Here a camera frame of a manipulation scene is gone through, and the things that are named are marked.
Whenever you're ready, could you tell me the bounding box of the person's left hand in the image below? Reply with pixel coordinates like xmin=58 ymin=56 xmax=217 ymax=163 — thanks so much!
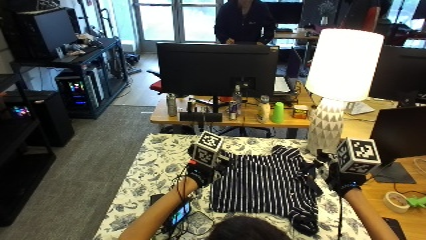
xmin=185 ymin=143 xmax=233 ymax=189

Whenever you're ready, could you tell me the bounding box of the person's right hand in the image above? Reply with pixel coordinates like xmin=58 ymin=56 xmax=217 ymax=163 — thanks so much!
xmin=314 ymin=150 xmax=370 ymax=198

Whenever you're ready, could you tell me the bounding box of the black white striped shirt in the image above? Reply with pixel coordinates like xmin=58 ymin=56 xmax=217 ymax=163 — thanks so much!
xmin=209 ymin=144 xmax=325 ymax=237

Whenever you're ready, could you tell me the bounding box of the white marker cube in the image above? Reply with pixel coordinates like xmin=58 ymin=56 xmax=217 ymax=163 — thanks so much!
xmin=335 ymin=137 xmax=383 ymax=176
xmin=190 ymin=130 xmax=225 ymax=168

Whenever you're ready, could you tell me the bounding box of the wooden desk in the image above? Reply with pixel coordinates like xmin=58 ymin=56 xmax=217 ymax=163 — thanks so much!
xmin=149 ymin=82 xmax=401 ymax=140

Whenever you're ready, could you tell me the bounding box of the black bar-shaped box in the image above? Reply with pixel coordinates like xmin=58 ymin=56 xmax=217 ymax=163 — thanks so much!
xmin=178 ymin=111 xmax=223 ymax=123

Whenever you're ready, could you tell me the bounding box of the small yellow orange box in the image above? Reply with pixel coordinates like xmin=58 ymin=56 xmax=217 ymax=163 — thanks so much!
xmin=291 ymin=104 xmax=310 ymax=120

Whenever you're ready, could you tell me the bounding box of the green plastic cup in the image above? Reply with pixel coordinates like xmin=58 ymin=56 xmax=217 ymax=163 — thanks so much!
xmin=270 ymin=101 xmax=286 ymax=125

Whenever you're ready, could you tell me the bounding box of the floral blue white tablecloth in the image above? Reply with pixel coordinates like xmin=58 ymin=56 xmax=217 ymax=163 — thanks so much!
xmin=92 ymin=133 xmax=373 ymax=240

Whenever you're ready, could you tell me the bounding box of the black monitor with stand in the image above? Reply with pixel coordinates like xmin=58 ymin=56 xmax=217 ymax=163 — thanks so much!
xmin=369 ymin=105 xmax=426 ymax=185

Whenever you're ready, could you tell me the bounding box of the black device with lit screen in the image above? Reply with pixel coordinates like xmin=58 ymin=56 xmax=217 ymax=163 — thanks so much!
xmin=162 ymin=199 xmax=193 ymax=232

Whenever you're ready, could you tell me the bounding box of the clear water bottle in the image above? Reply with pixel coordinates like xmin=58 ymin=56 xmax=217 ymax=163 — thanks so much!
xmin=231 ymin=84 xmax=245 ymax=116

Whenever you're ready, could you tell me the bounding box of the grey metal tumbler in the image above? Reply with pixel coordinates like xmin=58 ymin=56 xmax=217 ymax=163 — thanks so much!
xmin=165 ymin=92 xmax=178 ymax=118

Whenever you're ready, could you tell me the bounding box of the white tape roll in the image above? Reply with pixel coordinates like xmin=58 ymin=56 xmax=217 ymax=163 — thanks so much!
xmin=382 ymin=190 xmax=413 ymax=215

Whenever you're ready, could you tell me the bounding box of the open laptop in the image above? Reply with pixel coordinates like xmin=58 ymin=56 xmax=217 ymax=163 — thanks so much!
xmin=273 ymin=49 xmax=303 ymax=103

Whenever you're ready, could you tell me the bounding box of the green plastic object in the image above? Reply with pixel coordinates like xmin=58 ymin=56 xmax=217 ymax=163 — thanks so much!
xmin=405 ymin=195 xmax=426 ymax=210

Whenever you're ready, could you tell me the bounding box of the flat black object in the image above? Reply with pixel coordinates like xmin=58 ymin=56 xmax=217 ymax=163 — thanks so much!
xmin=381 ymin=217 xmax=407 ymax=240

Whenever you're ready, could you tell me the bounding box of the red office chair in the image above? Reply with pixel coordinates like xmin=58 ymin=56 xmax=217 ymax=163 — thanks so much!
xmin=146 ymin=69 xmax=164 ymax=95

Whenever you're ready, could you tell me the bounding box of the black computer monitor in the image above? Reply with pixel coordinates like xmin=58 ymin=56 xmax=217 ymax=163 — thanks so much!
xmin=156 ymin=42 xmax=281 ymax=115

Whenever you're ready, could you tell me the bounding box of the white table lamp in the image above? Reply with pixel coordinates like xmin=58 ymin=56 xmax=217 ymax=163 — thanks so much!
xmin=305 ymin=28 xmax=386 ymax=156

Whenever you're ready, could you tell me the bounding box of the large black monitor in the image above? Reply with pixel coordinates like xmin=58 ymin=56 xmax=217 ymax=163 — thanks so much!
xmin=367 ymin=44 xmax=426 ymax=105

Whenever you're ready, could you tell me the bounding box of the black metal shelf rack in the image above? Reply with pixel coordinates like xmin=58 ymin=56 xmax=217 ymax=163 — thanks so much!
xmin=9 ymin=36 xmax=130 ymax=120

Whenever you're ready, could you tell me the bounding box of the computer tower with coloured lights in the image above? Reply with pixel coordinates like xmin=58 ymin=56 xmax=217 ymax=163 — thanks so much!
xmin=54 ymin=67 xmax=106 ymax=116

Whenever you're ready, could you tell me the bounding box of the black screen on rack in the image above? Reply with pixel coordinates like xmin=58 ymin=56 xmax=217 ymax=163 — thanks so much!
xmin=14 ymin=7 xmax=81 ymax=62

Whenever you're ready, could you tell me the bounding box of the black glove cable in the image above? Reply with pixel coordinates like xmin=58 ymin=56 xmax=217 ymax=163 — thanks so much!
xmin=170 ymin=163 xmax=215 ymax=239
xmin=337 ymin=195 xmax=343 ymax=240

